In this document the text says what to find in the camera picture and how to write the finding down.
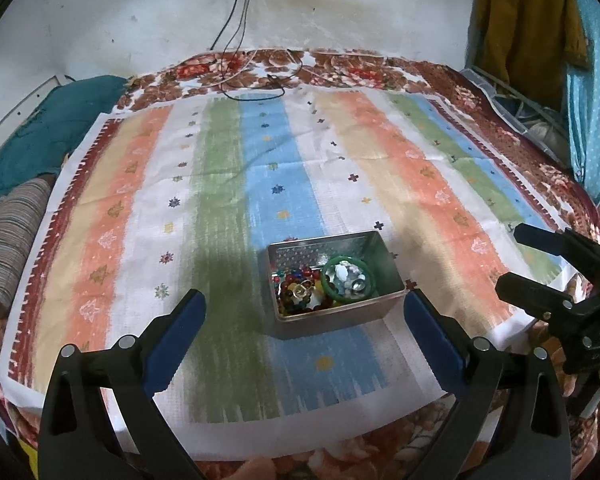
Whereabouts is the teal pillow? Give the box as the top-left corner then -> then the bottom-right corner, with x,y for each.
0,75 -> 131,199

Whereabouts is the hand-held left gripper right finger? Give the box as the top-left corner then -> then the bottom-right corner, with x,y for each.
402,287 -> 574,480

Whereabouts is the green jade bangle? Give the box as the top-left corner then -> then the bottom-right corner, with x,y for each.
322,255 -> 379,304

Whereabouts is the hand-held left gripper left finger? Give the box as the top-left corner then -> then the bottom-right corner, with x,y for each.
39,288 -> 207,480

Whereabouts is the rectangular metal tin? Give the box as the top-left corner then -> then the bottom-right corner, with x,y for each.
266,230 -> 407,340

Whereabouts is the colourful glass bead bracelet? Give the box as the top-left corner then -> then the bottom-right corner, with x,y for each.
286,279 -> 322,307

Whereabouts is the striped brown pillow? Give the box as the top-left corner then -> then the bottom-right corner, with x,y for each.
0,177 -> 56,319

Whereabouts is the mustard yellow garment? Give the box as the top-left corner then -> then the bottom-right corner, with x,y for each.
472,0 -> 590,100

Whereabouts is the black cable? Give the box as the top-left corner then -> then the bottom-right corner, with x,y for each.
219,0 -> 304,102
209,0 -> 244,54

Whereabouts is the yellow and brown bead bracelet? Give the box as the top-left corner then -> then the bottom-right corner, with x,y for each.
275,265 -> 332,317

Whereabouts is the brown floral blanket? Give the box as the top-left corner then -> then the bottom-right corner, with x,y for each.
0,49 -> 600,480

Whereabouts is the striped woven cloth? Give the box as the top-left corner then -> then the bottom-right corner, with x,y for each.
0,82 -> 581,461

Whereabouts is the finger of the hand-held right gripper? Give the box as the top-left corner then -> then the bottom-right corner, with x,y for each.
513,223 -> 600,273
494,272 -> 577,322

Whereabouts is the blue dotted printed cloth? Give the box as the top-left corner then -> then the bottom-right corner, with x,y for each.
562,0 -> 600,207

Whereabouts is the pastel stone bead bracelet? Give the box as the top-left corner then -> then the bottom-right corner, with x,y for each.
330,261 -> 374,297

